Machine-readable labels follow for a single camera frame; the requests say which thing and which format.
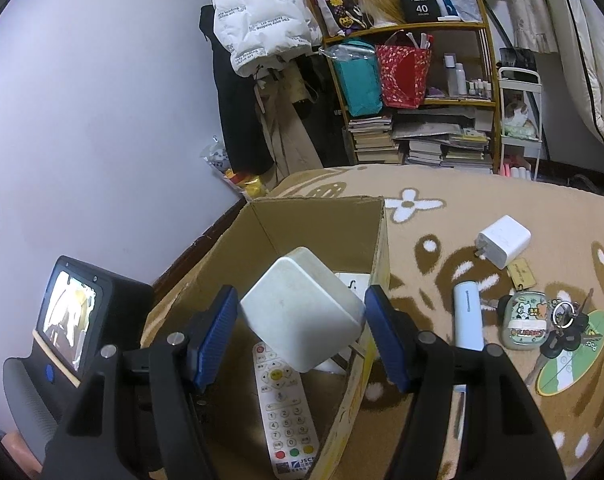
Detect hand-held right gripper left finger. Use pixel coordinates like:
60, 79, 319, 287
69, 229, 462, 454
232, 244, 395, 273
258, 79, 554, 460
42, 285, 240, 480

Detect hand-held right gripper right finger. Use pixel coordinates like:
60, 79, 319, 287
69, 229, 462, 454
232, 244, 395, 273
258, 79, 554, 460
364, 285, 567, 480

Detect white cylindrical power bank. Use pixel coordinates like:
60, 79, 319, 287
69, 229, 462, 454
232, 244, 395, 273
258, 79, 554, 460
452, 282, 485, 441

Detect small white charger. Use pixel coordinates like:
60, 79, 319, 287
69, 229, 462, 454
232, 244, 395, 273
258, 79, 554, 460
239, 246, 367, 372

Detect white remote control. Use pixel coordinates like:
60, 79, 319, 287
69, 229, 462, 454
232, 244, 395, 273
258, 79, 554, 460
252, 341, 319, 476

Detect cartoon printed case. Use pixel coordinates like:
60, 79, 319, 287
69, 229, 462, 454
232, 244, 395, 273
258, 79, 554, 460
498, 291, 550, 351

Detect brown cardboard box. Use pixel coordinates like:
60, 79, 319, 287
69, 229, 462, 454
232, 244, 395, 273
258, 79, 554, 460
141, 196, 390, 480

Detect gold rectangular tag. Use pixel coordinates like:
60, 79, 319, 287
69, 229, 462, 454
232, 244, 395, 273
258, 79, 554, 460
506, 258, 536, 291

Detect large white charger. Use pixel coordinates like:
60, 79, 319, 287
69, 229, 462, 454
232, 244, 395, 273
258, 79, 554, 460
476, 215, 531, 270

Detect bunch of black keys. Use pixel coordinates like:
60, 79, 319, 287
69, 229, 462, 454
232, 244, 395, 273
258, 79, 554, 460
524, 287, 596, 386

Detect green oval board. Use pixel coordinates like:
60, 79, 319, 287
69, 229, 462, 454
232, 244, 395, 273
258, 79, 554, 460
534, 309, 604, 398

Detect person's left forearm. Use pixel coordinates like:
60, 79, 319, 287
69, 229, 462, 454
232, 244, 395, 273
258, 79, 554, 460
0, 430, 42, 472

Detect beige floral blanket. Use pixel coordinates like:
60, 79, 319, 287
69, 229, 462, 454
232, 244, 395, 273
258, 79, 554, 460
272, 162, 604, 480

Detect clear plastic snack bag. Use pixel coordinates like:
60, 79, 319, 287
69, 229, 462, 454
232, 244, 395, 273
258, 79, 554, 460
200, 135, 267, 198

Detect stack of books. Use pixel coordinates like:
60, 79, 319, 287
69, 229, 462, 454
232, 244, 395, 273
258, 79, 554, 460
392, 107, 495, 171
348, 115, 400, 165

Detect black coat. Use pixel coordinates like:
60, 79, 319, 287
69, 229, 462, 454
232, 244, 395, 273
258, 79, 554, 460
199, 5, 275, 173

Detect white metal cart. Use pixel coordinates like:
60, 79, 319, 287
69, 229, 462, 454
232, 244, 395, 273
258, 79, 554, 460
496, 66, 545, 181

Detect wooden shelf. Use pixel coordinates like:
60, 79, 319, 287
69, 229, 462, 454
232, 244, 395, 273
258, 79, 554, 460
307, 0, 500, 173

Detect teal bag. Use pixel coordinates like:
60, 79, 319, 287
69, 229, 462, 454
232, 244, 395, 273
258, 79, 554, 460
332, 42, 384, 117

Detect red patterned bag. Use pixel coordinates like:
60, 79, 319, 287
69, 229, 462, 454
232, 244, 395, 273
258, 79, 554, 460
375, 31, 434, 109

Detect plush toy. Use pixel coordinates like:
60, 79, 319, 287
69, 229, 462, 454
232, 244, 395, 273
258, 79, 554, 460
502, 97, 538, 138

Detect row of small bottles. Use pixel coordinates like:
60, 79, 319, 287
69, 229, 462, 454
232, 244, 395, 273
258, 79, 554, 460
466, 77, 493, 100

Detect white puffer jacket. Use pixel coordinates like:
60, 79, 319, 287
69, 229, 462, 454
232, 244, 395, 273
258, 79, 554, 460
212, 0, 315, 78

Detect black box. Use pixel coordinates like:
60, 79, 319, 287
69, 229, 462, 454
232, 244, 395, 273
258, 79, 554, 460
398, 0, 440, 24

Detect purple printed packets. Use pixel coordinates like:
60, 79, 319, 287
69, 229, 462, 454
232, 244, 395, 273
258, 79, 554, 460
307, 0, 367, 36

